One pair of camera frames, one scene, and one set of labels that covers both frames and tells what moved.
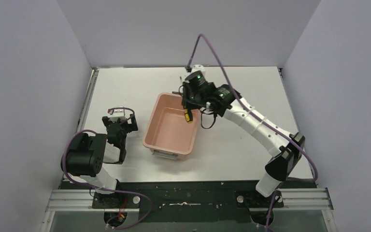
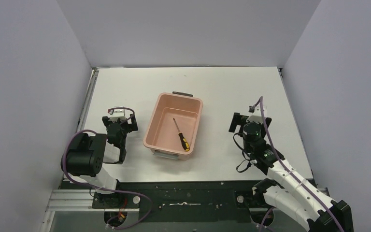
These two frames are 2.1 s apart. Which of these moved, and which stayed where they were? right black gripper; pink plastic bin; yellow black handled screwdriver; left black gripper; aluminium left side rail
Moved: right black gripper; yellow black handled screwdriver
Stayed: left black gripper; pink plastic bin; aluminium left side rail
